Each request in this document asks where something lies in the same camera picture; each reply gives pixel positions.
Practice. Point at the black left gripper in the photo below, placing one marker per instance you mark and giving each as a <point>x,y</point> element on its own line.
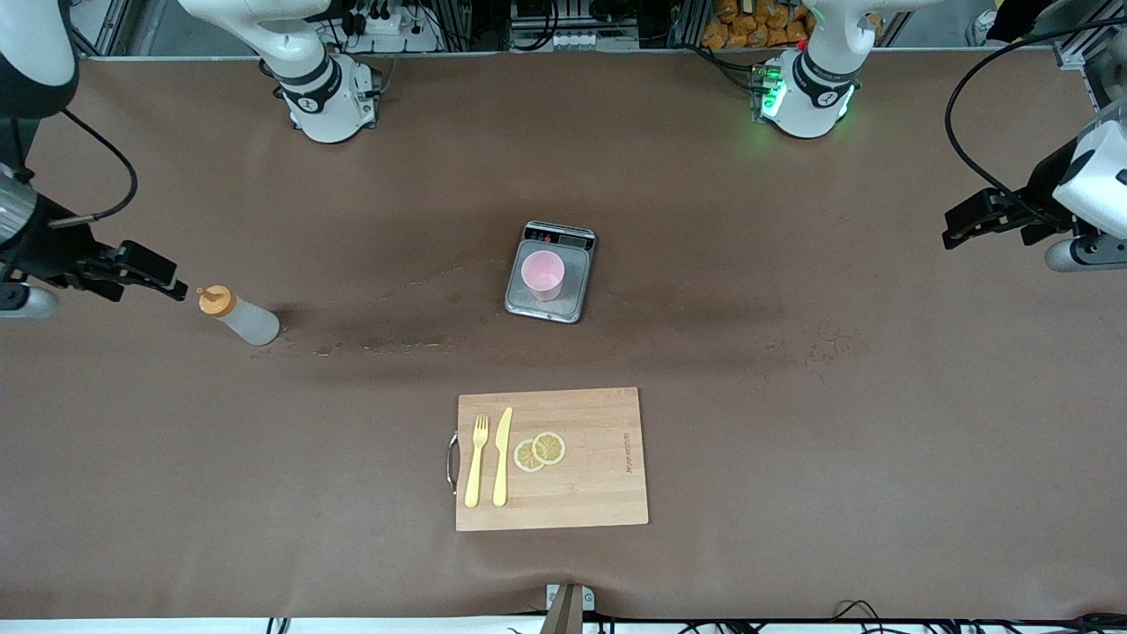
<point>1042,196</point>

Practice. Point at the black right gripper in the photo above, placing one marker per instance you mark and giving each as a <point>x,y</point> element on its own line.
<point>48,249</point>

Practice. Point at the sauce bottle with orange cap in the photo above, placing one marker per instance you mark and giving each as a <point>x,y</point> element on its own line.
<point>251,323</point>

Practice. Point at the pink plastic cup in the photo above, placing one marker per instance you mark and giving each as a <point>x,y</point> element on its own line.
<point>541,282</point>

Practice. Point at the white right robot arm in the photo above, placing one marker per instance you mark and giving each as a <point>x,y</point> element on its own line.
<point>326,106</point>

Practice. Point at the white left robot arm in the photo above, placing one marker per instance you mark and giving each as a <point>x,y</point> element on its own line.
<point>810,97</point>

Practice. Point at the white sneaker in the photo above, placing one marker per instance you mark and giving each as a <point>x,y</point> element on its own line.
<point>982,26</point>

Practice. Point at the orange snack bag pile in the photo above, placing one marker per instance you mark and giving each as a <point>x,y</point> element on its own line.
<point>748,26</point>

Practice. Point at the brown table mat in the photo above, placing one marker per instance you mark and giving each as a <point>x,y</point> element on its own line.
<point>792,493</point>

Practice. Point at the white power strip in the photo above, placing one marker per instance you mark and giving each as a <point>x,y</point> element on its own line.
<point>383,25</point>
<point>572,40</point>

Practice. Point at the yellow plastic fork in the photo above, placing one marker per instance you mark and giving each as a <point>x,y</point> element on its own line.
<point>475,467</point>

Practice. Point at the silver digital kitchen scale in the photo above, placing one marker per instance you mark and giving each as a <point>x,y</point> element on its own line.
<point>528,305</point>

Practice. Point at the yellow plastic knife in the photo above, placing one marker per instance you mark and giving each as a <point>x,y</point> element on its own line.
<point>502,458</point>

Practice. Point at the dried lemon slice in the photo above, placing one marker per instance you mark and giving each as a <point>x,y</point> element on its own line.
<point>551,447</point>

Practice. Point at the aluminium frame profile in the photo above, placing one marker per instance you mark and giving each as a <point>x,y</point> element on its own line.
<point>687,22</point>
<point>453,22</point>

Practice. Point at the brown camera stand post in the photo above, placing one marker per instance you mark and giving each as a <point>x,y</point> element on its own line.
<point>563,616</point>

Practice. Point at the metal table clamp bracket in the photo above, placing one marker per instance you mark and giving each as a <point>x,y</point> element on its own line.
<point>587,599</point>

